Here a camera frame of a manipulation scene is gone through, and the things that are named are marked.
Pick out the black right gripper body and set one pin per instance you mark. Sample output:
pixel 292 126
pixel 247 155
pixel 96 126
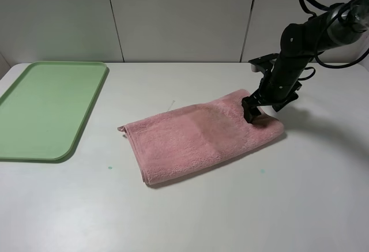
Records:
pixel 268 94

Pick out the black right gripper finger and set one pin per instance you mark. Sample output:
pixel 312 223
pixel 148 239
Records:
pixel 250 109

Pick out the pink fluffy towel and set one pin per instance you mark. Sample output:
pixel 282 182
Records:
pixel 179 142

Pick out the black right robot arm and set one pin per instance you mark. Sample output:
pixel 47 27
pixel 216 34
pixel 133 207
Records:
pixel 328 27

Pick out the green plastic tray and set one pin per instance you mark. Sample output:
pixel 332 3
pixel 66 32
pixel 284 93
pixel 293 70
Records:
pixel 44 112

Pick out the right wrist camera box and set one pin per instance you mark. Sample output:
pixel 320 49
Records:
pixel 264 63

